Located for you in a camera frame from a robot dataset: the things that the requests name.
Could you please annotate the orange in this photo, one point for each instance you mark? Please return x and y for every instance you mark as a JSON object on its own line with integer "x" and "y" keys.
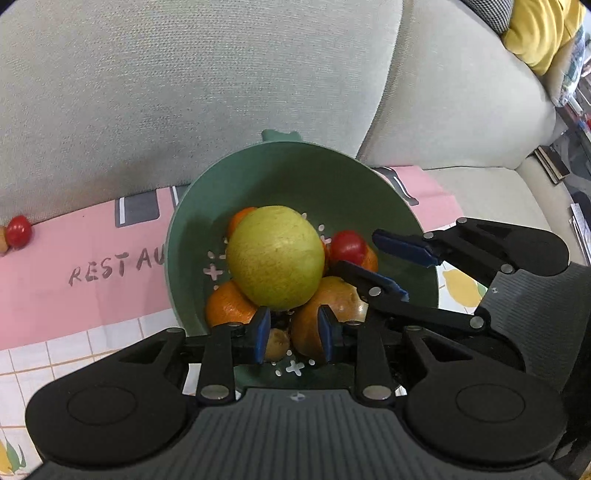
{"x": 371, "y": 261}
{"x": 239, "y": 221}
{"x": 226, "y": 307}

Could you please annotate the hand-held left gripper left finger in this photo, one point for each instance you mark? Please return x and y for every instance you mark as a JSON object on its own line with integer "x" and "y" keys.
{"x": 262, "y": 332}

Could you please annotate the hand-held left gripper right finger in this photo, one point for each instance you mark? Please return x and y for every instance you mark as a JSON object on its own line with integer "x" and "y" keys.
{"x": 327, "y": 334}

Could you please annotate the pink printed cloth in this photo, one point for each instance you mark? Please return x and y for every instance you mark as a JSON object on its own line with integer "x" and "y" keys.
{"x": 69, "y": 314}

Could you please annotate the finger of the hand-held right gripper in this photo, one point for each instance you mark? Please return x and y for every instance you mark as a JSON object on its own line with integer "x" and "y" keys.
{"x": 401, "y": 244}
{"x": 385, "y": 285}

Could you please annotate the yellow garment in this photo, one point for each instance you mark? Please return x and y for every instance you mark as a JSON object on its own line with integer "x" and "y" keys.
{"x": 540, "y": 32}

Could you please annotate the beige fabric sofa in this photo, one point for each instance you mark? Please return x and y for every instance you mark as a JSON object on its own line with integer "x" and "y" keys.
{"x": 138, "y": 92}

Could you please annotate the green plastic colander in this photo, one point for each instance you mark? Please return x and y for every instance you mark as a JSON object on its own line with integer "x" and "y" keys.
{"x": 295, "y": 180}

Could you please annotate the small red cherry tomato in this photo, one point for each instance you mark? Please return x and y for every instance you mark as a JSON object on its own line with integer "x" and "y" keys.
{"x": 18, "y": 230}

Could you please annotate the large red cherry tomato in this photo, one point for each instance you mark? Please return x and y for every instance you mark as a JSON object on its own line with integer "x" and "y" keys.
{"x": 346, "y": 247}

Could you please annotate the orange-red mango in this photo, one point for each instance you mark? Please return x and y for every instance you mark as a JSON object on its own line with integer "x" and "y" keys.
{"x": 302, "y": 327}

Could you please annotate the stack of dark notebooks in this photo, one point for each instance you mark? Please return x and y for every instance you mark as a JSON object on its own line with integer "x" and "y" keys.
{"x": 553, "y": 162}

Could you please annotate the green-yellow apple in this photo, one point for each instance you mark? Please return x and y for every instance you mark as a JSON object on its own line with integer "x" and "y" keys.
{"x": 274, "y": 258}

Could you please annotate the stack of papers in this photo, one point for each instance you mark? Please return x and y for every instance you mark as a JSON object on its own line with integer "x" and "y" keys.
{"x": 581, "y": 226}

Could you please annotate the houndstooth cushion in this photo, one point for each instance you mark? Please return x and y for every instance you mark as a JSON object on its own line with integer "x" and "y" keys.
{"x": 494, "y": 11}

